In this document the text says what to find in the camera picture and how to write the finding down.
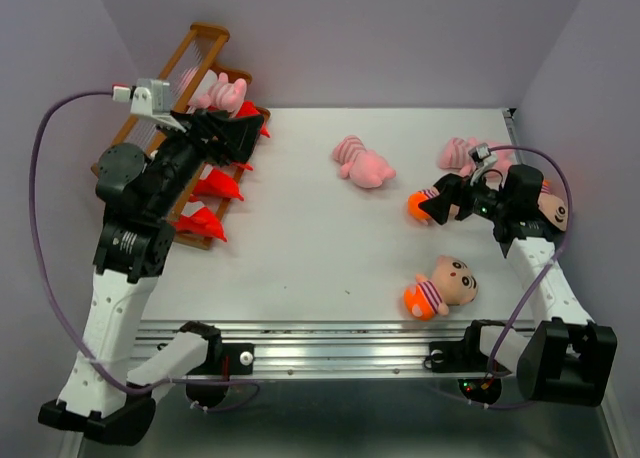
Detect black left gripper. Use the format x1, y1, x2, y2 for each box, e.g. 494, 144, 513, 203
149, 108, 266, 218

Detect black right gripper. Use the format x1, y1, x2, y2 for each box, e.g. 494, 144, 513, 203
416, 166, 510, 225

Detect red shark plush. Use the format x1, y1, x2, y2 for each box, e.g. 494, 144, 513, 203
217, 156, 254, 171
192, 165, 244, 201
235, 100, 271, 138
173, 198, 227, 242

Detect pink striped pig plush front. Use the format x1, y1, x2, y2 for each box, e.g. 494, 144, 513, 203
188, 70, 248, 116

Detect pink striped pig plush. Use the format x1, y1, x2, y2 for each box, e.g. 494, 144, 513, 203
437, 137, 513, 175
188, 70, 248, 116
332, 135, 396, 189

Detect pink striped pig plush back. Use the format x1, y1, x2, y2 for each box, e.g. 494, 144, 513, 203
332, 135, 396, 189

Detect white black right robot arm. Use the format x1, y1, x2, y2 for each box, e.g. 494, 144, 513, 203
411, 164, 617, 408

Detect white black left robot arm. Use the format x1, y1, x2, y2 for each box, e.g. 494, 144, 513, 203
38, 110, 264, 446

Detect wooden tiered shelf rack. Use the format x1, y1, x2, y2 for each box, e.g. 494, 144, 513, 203
92, 23, 252, 258

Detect pink striped pig plush right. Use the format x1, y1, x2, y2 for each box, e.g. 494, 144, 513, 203
437, 137, 513, 175

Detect boy doll orange pants middle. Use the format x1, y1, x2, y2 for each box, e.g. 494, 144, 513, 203
407, 187, 439, 225

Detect boy doll orange pants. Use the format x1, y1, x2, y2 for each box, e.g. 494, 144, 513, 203
537, 179, 568, 232
407, 187, 439, 225
403, 255, 479, 321

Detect boy doll orange pants front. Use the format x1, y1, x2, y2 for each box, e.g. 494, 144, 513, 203
403, 255, 479, 321

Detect boy doll orange pants right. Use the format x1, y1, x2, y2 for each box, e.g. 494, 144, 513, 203
537, 179, 568, 232

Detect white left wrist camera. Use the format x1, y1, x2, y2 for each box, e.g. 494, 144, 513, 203
111, 78, 176, 127

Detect aluminium front mounting rail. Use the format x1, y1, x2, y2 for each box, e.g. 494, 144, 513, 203
79, 319, 612, 382

